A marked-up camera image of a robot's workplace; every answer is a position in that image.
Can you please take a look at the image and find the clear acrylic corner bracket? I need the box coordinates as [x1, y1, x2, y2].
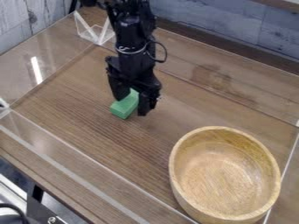
[73, 11, 114, 46]

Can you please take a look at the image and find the black cable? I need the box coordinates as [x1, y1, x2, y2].
[0, 201, 30, 224]

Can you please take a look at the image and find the green rectangular block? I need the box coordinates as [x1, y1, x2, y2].
[109, 89, 138, 119]

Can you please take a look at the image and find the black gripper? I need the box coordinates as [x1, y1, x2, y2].
[105, 43, 162, 116]

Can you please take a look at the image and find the black table leg bracket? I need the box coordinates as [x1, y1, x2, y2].
[25, 185, 68, 224]

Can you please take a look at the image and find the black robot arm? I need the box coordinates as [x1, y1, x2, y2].
[105, 0, 164, 116]

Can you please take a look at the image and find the wooden bowl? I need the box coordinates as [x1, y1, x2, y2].
[168, 126, 281, 224]

